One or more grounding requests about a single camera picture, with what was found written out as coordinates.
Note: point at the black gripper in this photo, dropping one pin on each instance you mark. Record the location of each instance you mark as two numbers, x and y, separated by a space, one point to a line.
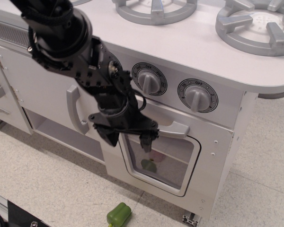
131 121

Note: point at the white oven door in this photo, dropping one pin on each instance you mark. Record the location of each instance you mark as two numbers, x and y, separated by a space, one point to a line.
190 175

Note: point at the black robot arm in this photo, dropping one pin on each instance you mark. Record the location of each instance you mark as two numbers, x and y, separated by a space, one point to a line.
62 42

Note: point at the red toy on lower shelf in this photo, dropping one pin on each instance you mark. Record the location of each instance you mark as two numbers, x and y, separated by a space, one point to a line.
156 157

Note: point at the grey left temperature knob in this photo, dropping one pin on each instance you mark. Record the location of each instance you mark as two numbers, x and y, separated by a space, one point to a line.
149 82

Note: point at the green toy bell pepper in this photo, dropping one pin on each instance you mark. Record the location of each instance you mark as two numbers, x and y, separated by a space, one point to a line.
119 215

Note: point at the grey right timer knob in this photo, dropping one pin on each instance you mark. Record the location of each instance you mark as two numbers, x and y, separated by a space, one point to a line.
197 98

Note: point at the white cabinet door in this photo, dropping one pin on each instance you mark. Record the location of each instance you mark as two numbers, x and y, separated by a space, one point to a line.
44 92

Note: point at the white toy kitchen stove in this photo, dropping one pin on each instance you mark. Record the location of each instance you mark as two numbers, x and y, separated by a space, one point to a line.
59 175

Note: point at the grey left stove burner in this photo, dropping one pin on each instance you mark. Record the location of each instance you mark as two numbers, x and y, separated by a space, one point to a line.
157 15

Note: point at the grey stove burner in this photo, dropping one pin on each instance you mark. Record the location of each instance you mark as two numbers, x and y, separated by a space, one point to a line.
157 15
253 26

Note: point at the grey vent grille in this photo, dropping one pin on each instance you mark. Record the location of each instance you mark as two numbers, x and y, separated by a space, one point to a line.
14 35

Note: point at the grey right stove burner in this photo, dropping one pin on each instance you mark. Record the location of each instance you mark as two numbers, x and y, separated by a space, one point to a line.
253 26

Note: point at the grey oven door handle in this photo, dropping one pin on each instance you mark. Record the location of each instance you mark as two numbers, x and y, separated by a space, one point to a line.
175 130

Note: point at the grey cabinet door handle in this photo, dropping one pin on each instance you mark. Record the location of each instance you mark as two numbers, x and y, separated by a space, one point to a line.
72 96

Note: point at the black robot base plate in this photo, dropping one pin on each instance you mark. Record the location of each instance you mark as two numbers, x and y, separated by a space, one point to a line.
18 217

